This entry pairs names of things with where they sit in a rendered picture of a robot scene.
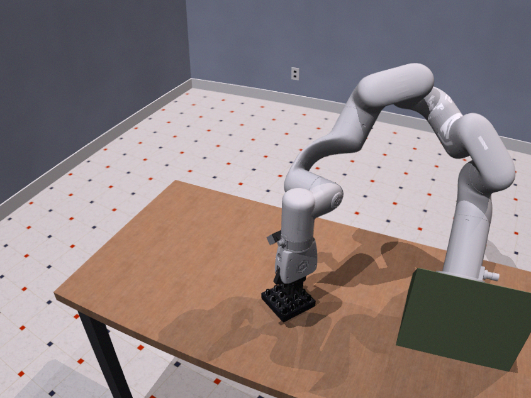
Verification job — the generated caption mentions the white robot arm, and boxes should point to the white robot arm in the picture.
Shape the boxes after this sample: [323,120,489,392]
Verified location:
[266,63,515,282]

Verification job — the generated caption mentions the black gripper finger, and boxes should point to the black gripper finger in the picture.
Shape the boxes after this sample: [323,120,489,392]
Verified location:
[273,268,295,298]
[294,276,306,294]

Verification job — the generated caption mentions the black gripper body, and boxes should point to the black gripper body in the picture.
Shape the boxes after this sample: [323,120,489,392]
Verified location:
[275,238,318,284]

